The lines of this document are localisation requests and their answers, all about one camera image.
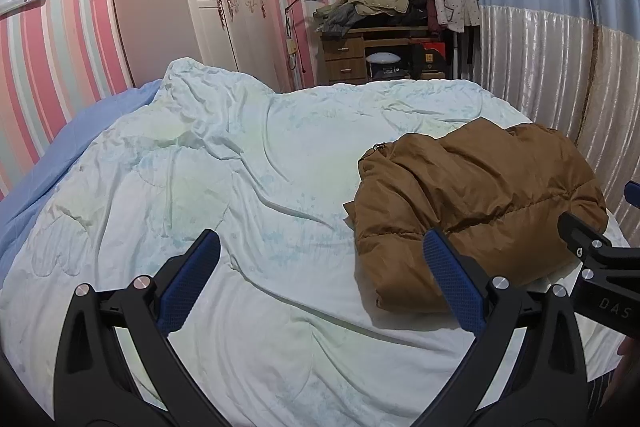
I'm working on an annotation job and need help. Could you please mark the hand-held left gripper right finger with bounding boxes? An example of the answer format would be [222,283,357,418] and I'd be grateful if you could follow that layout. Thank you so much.
[422,228,589,427]

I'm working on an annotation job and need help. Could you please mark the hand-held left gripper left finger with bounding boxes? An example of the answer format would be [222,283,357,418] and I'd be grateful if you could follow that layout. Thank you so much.
[52,229,222,427]

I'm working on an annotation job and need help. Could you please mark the brown puffer jacket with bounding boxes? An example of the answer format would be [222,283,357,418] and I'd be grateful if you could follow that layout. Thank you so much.
[342,117,611,313]

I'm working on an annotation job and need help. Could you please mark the black clothes pile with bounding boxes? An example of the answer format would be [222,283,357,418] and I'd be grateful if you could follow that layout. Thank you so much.
[375,0,431,30]

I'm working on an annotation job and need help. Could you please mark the person's dark patterned clothing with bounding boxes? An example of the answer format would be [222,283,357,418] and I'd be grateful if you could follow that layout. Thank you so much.
[582,372,633,427]

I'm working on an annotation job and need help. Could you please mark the white quilt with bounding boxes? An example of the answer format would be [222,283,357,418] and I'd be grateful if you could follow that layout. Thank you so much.
[0,56,633,427]

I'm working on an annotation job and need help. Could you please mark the cream pleated curtain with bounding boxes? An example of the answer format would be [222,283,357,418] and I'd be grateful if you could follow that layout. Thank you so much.
[472,4,640,208]

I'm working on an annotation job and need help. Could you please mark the blue bed sheet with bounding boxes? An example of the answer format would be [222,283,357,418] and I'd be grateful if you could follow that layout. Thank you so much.
[0,79,163,263]

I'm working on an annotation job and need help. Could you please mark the black hanging trousers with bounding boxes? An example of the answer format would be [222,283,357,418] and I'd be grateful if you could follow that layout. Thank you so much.
[450,27,478,80]

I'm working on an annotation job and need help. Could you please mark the red and black box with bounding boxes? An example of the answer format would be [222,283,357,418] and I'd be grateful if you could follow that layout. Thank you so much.
[414,42,447,78]

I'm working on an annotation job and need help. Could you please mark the wooden desk with drawers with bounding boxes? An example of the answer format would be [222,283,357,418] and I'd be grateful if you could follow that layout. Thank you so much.
[320,27,451,84]

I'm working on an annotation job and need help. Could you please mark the grey green jacket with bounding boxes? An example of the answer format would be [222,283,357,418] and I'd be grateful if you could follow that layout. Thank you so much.
[314,2,368,38]

